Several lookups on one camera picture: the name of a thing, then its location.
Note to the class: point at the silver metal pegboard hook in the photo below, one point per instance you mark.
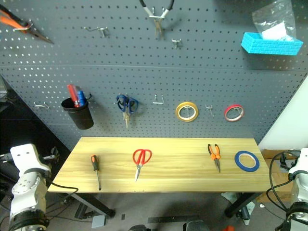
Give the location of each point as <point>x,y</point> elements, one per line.
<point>98,29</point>
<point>156,15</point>
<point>210,109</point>
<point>176,42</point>
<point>24,28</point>
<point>158,102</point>
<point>41,105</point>

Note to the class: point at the red tape roll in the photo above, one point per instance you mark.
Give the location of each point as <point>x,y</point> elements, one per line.
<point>228,113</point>

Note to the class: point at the yellow tape roll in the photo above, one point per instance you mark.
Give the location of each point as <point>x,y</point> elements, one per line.
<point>179,113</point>

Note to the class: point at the blue tape roll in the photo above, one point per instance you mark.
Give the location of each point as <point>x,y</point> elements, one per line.
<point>238,162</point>

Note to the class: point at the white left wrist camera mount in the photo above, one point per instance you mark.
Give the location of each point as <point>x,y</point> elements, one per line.
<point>24,156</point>

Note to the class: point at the clear plastic bag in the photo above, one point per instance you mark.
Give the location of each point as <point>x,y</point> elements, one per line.
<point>274,21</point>

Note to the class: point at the blue plastic storage bin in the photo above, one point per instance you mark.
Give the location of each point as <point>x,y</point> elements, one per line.
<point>269,45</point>

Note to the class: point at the black plastic cup holder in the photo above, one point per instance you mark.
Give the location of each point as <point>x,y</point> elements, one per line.
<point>79,115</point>

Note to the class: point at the orange black long-nose pliers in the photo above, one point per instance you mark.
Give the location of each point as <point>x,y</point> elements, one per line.
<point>14,19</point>

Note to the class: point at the small red object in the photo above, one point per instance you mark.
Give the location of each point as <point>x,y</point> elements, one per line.
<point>228,228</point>

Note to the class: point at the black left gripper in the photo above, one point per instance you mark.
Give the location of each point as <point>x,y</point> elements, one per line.
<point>47,158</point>

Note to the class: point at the black table leg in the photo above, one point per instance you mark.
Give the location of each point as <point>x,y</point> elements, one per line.
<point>96,204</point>
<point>238,204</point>

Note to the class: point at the black flat strip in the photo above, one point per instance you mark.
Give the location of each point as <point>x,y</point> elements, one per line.
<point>173,219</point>

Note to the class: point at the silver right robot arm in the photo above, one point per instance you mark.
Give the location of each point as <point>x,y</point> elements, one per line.
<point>299,199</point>

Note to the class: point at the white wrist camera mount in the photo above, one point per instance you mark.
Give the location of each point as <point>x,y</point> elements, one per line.
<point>300,162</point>
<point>24,156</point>

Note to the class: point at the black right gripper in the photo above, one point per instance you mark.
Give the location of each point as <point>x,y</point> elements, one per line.
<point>292,153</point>

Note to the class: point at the grey foot pedal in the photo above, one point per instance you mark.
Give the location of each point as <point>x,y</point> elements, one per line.
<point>98,221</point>

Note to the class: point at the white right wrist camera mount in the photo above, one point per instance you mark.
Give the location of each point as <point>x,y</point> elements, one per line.
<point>300,162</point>

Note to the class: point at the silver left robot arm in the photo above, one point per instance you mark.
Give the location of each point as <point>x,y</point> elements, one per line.
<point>25,190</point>

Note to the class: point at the grey metal pegboard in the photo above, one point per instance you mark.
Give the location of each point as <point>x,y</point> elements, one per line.
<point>144,72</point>

